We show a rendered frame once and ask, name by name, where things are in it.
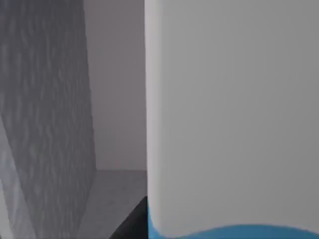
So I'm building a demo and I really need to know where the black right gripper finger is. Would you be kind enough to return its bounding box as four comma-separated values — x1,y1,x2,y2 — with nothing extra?
108,196,150,239

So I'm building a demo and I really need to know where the white bottle with blue band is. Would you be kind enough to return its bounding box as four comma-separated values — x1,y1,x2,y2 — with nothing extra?
144,0,319,239

